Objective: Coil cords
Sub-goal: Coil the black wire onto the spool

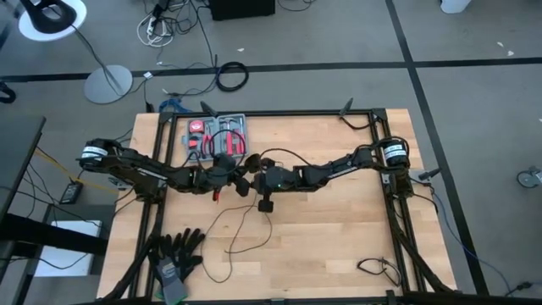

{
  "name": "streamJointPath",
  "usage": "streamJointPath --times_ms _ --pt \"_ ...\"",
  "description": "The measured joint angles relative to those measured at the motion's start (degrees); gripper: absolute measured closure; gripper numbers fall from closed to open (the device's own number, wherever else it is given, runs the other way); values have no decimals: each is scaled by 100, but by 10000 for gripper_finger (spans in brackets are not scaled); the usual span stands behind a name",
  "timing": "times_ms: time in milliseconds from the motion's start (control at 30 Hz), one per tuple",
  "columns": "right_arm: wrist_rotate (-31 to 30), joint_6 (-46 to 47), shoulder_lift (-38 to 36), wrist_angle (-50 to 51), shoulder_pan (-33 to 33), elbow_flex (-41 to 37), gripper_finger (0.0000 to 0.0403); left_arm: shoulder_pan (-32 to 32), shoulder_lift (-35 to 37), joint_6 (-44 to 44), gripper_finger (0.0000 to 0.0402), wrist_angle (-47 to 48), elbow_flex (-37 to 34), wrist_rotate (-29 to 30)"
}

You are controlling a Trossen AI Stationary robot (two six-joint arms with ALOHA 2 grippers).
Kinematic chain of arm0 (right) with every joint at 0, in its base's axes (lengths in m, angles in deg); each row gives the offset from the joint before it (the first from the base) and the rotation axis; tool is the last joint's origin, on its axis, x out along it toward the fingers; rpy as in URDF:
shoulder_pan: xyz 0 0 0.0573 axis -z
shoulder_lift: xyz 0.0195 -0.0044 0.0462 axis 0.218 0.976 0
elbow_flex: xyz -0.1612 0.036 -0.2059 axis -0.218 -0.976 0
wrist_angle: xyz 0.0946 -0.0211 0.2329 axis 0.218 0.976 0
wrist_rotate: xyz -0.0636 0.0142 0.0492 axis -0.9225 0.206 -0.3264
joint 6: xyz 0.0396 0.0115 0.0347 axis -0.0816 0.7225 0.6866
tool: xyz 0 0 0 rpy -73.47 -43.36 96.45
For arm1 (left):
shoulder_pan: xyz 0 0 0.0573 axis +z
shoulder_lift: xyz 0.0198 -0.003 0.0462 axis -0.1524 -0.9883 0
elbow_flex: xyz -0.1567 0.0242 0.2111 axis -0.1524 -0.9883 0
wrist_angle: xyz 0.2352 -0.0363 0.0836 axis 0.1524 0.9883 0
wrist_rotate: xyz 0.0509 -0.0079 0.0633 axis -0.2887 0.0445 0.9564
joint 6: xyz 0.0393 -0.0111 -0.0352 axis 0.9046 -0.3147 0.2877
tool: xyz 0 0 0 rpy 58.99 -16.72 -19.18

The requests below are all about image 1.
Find grey caster wheel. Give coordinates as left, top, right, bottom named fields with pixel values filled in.
left=516, top=166, right=542, bottom=189

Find coiled black floor cable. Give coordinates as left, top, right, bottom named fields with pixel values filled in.
left=215, top=60, right=251, bottom=93

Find black desk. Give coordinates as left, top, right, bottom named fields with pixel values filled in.
left=0, top=114, right=109, bottom=258

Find white power strip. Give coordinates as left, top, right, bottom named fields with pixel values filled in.
left=135, top=10, right=175, bottom=48

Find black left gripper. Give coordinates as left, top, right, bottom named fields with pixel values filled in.
left=205, top=155, right=253, bottom=198

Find blue cable bundle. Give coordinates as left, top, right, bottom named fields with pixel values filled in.
left=158, top=97, right=184, bottom=114

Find small tangled black cord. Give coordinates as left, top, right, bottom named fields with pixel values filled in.
left=357, top=256, right=402, bottom=288

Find white cabinet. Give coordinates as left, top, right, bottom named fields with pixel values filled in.
left=33, top=219, right=103, bottom=279

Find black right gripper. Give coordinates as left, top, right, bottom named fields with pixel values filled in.
left=253, top=167, right=275, bottom=214

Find grey round stand base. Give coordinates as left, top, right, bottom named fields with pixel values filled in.
left=82, top=64, right=134, bottom=106

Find long thin black cord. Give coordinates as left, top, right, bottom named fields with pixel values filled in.
left=198, top=152, right=275, bottom=284

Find black box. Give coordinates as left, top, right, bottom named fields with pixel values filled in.
left=208, top=0, right=277, bottom=22

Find blue floor cable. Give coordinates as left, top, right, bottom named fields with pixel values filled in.
left=430, top=190, right=514, bottom=294

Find black frame cable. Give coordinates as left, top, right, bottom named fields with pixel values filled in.
left=340, top=114, right=377, bottom=131

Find black pointed bracket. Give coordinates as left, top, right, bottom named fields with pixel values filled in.
left=338, top=97, right=355, bottom=117
left=418, top=166, right=443, bottom=182
left=199, top=100, right=219, bottom=118

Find red handled hammer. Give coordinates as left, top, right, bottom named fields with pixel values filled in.
left=218, top=117, right=238, bottom=157

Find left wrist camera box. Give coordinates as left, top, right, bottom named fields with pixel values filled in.
left=215, top=152, right=236, bottom=169

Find black work glove grey cuff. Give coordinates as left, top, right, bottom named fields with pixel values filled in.
left=148, top=235, right=190, bottom=305

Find red handled pliers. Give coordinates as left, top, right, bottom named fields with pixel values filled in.
left=200, top=122, right=216, bottom=156

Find long red handled screwdriver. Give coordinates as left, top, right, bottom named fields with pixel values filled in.
left=235, top=119, right=248, bottom=155

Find black floor plug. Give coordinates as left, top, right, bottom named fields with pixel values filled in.
left=505, top=280, right=535, bottom=297

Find white container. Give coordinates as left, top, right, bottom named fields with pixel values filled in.
left=440, top=0, right=473, bottom=14

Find black power adapter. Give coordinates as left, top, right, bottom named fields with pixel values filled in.
left=58, top=180, right=85, bottom=206

